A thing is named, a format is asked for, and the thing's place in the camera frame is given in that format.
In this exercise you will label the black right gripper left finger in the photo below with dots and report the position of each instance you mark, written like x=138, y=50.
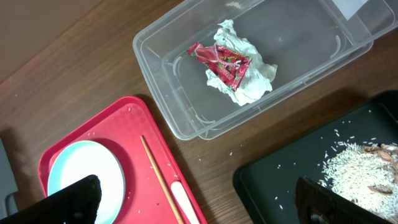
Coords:
x=77, y=203

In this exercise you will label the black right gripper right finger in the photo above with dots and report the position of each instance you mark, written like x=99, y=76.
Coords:
x=316, y=204

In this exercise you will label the light blue plate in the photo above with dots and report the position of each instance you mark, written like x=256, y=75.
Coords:
x=83, y=158

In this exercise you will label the wooden chopstick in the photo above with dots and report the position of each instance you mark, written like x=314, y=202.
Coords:
x=162, y=182

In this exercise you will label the white plastic fork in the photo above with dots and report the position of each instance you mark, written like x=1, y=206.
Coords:
x=184, y=202

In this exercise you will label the white napkin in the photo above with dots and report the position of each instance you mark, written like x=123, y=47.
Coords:
x=259, y=75

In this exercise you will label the red snack wrapper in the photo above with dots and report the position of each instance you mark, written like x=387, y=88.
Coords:
x=229, y=66

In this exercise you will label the clear plastic waste bin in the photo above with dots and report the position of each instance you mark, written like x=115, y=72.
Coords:
x=306, y=39

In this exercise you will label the black plastic tray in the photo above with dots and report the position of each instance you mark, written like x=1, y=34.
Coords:
x=266, y=186

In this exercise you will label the pile of rice and shells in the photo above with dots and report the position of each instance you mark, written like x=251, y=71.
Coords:
x=364, y=173

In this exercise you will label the red plastic tray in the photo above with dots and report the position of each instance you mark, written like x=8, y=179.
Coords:
x=119, y=127

